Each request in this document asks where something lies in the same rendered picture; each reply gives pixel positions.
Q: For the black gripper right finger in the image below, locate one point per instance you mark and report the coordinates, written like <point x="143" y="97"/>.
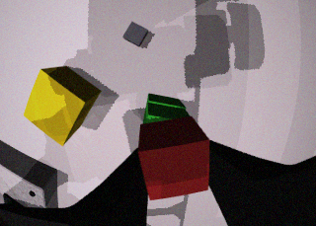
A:
<point x="252" y="191"/>

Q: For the green block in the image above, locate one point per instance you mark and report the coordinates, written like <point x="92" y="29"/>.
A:
<point x="156" y="113"/>
<point x="165" y="101"/>

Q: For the yellow block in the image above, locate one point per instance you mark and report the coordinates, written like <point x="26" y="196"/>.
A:
<point x="59" y="102"/>

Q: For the red block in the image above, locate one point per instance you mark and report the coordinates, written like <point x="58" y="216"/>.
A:
<point x="174" y="156"/>

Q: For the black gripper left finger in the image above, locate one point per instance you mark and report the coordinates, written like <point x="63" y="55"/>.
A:
<point x="120" y="200"/>

